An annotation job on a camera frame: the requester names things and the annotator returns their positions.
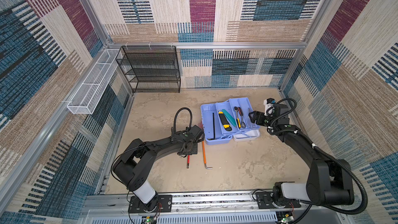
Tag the teal utility knife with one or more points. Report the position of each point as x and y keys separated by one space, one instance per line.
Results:
x=231 y=120

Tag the black hex key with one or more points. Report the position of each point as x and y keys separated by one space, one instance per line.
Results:
x=213 y=128

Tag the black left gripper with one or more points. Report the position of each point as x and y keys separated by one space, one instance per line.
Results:
x=195 y=149

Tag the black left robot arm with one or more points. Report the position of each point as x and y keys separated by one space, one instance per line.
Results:
x=132 y=167

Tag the yellow black handle ratchet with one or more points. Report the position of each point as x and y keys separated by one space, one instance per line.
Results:
x=237 y=117

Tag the white and blue toolbox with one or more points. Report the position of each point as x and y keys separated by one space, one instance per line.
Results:
x=250 y=133

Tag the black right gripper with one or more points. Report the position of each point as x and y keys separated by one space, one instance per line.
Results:
x=260 y=114

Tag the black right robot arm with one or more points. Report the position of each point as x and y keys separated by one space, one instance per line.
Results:
x=330 y=183

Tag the aluminium front rail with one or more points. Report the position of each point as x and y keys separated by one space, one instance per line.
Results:
x=182 y=203

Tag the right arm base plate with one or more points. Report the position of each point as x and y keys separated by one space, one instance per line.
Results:
x=265 y=200

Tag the black yellow utility knife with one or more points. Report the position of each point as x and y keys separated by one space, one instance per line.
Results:
x=225 y=123

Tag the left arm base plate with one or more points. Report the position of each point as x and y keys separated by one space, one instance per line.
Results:
x=162 y=203

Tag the black wire shelf rack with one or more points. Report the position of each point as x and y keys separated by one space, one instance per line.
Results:
x=150 y=68

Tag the white wire mesh basket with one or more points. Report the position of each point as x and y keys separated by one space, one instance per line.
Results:
x=89 y=93

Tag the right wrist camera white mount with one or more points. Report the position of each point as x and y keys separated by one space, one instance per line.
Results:
x=269 y=106

